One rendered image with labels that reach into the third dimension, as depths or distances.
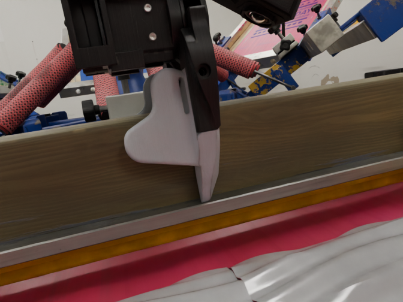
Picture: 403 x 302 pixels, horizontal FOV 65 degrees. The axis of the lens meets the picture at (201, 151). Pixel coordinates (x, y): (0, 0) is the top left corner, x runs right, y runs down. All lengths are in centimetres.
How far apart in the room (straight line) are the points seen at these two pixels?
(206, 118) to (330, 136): 12
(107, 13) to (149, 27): 2
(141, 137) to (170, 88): 4
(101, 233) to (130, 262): 4
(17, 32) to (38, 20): 28
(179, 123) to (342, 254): 13
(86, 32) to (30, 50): 428
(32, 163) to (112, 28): 10
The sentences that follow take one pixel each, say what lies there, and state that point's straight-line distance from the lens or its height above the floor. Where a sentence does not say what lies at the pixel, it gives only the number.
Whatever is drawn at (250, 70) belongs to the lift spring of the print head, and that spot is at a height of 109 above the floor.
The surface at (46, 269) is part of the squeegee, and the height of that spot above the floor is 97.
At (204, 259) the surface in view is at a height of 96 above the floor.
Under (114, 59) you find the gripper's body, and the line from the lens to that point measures 19.
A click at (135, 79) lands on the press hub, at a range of 101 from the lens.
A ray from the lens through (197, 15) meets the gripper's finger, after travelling 19.
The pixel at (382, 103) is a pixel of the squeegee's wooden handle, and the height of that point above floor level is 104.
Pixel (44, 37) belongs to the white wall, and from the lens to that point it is 447.
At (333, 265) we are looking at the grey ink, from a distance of 21.
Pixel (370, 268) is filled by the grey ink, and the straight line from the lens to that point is 22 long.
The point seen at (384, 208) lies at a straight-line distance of 30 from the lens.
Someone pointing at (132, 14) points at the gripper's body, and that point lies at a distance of 20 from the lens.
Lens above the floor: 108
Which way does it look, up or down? 12 degrees down
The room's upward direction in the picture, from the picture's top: 8 degrees counter-clockwise
